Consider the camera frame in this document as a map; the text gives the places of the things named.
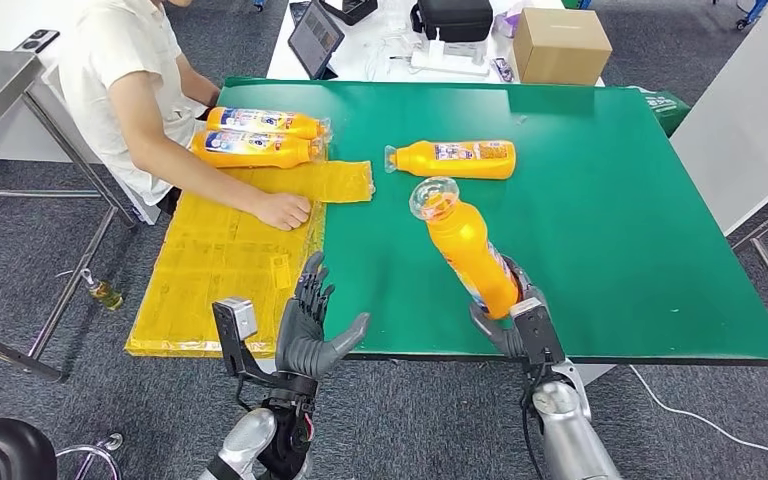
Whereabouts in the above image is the person's right hand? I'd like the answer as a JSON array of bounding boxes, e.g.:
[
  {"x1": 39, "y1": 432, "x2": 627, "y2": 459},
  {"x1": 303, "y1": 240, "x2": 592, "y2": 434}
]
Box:
[{"x1": 251, "y1": 192, "x2": 312, "y2": 232}]

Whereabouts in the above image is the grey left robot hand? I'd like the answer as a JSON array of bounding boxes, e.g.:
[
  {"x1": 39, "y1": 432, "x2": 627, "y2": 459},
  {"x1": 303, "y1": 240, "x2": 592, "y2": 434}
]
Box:
[{"x1": 275, "y1": 251, "x2": 372, "y2": 380}]

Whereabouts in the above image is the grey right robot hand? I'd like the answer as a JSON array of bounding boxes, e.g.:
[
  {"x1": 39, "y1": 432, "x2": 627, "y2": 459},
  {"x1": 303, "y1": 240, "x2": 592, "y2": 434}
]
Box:
[{"x1": 468, "y1": 254, "x2": 551, "y2": 359}]

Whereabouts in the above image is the orange detergent bottle clear cap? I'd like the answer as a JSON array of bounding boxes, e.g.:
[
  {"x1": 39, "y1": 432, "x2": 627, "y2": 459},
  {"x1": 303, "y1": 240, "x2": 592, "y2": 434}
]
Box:
[
  {"x1": 409, "y1": 176, "x2": 523, "y2": 321},
  {"x1": 383, "y1": 139, "x2": 517, "y2": 181},
  {"x1": 190, "y1": 129, "x2": 326, "y2": 170},
  {"x1": 206, "y1": 107, "x2": 332, "y2": 140}
]

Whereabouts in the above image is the small glass bottle yellow liquid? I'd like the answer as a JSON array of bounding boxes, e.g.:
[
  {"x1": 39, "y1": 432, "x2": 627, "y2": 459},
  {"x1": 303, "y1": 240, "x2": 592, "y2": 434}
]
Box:
[{"x1": 79, "y1": 270, "x2": 124, "y2": 313}]

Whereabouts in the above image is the yellow taped cardboard mat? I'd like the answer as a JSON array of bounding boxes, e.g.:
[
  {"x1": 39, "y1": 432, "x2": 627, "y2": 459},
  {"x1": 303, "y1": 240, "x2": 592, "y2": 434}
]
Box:
[{"x1": 124, "y1": 158, "x2": 375, "y2": 359}]

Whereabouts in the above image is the white table leg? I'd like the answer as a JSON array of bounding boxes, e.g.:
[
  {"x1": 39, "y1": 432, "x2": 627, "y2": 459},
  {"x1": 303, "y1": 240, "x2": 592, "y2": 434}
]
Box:
[{"x1": 579, "y1": 364, "x2": 617, "y2": 386}]

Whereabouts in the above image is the green table mat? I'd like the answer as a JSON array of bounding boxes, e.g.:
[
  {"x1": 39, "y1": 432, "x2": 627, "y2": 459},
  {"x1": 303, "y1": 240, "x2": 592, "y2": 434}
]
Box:
[{"x1": 206, "y1": 78, "x2": 768, "y2": 367}]

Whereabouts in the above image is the white table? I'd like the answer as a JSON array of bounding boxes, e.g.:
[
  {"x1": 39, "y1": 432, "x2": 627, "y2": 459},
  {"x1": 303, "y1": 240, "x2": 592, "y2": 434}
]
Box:
[{"x1": 265, "y1": 0, "x2": 605, "y2": 88}]

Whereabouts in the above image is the black tablet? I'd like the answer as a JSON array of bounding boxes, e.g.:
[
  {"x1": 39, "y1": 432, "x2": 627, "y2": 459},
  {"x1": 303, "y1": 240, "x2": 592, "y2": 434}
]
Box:
[{"x1": 287, "y1": 1, "x2": 346, "y2": 82}]

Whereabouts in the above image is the black device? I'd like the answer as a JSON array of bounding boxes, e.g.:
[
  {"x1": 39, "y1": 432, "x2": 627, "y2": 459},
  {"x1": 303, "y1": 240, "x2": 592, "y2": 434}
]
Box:
[{"x1": 322, "y1": 0, "x2": 379, "y2": 27}]

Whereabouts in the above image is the person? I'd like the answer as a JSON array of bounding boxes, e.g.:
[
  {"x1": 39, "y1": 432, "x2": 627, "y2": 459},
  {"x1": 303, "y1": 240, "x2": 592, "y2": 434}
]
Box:
[{"x1": 59, "y1": 0, "x2": 312, "y2": 232}]

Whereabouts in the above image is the white power strip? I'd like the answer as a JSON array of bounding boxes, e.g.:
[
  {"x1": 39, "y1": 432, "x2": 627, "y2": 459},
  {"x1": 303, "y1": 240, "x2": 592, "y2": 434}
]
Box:
[{"x1": 410, "y1": 29, "x2": 491, "y2": 78}]

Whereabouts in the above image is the black carrying case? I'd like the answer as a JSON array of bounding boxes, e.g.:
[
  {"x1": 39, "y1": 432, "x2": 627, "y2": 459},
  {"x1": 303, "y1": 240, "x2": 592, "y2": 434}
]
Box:
[{"x1": 410, "y1": 0, "x2": 495, "y2": 44}]

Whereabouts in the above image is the green bag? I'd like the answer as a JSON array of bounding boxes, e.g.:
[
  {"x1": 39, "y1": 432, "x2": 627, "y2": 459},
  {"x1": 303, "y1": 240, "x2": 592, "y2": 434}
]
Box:
[{"x1": 630, "y1": 86, "x2": 693, "y2": 139}]

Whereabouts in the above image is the brown cardboard box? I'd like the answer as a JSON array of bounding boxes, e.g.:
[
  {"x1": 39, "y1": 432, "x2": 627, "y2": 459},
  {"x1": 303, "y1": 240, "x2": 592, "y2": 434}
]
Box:
[{"x1": 513, "y1": 7, "x2": 614, "y2": 87}]

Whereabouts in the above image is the purple tissue pack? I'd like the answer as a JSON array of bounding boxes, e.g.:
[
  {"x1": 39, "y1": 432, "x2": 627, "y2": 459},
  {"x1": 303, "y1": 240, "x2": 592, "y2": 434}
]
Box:
[{"x1": 493, "y1": 8, "x2": 524, "y2": 39}]

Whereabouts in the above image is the black ribbed round stool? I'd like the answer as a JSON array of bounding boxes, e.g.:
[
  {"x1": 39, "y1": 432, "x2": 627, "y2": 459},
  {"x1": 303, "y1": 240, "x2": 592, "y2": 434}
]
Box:
[{"x1": 0, "y1": 418, "x2": 58, "y2": 480}]

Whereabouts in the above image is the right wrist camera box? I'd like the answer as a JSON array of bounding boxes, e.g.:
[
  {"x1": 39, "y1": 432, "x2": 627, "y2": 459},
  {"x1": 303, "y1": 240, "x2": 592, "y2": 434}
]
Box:
[{"x1": 509, "y1": 298, "x2": 567, "y2": 372}]

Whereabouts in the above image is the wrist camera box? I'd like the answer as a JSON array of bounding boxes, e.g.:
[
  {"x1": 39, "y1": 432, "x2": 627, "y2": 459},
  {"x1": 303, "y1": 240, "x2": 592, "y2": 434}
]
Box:
[
  {"x1": 211, "y1": 298, "x2": 261, "y2": 380},
  {"x1": 509, "y1": 298, "x2": 567, "y2": 372}
]

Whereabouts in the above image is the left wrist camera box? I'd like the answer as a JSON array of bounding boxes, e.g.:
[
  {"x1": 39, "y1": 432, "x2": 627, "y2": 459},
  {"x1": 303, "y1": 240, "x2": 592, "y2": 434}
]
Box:
[{"x1": 211, "y1": 298, "x2": 261, "y2": 380}]

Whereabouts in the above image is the chrome ring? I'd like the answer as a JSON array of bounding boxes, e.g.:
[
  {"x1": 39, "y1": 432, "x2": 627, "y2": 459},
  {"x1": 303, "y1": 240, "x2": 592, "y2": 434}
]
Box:
[{"x1": 56, "y1": 433, "x2": 124, "y2": 480}]

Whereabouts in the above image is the white floor cable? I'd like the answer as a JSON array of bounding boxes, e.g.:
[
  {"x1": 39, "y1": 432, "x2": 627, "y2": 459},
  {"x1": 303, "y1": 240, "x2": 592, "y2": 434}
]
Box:
[{"x1": 629, "y1": 365, "x2": 768, "y2": 473}]

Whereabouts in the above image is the blue wheeled frame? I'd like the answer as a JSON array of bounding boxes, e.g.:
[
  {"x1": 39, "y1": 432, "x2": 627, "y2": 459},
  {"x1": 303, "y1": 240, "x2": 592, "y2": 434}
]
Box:
[{"x1": 711, "y1": 0, "x2": 768, "y2": 33}]

